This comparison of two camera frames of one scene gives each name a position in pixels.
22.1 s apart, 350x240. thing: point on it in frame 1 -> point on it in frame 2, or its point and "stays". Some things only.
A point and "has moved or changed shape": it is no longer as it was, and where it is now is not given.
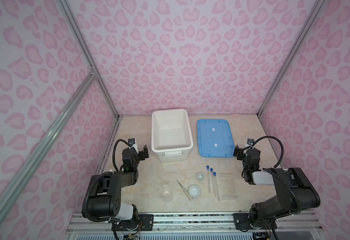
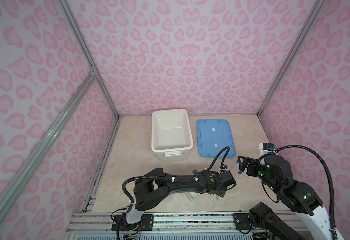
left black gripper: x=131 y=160 -> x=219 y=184
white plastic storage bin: x=171 y=136 stays
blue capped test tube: x=211 y=170 has moved or changed shape
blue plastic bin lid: x=215 y=138 stays
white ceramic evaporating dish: x=194 y=190 stays
